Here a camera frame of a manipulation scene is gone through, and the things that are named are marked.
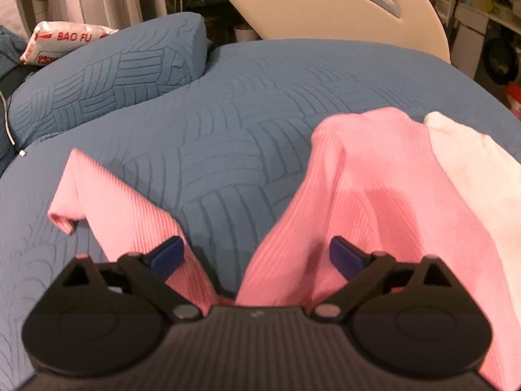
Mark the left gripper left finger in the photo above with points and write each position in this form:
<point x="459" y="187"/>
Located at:
<point x="101" y="318"/>

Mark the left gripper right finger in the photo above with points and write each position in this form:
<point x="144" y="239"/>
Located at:
<point x="414" y="319"/>

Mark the pink and white knit sweater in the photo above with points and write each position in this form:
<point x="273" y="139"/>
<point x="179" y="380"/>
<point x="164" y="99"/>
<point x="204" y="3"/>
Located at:
<point x="387" y="183"/>

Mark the blue quilted bedspread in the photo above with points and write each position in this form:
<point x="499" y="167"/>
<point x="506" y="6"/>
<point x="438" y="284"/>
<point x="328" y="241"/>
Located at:
<point x="224" y="155"/>

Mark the blue quilted pillow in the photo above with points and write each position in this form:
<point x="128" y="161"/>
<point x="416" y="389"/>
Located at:
<point x="135" y="65"/>

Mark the white red printed package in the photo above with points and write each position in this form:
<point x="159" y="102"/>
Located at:
<point x="51" y="40"/>

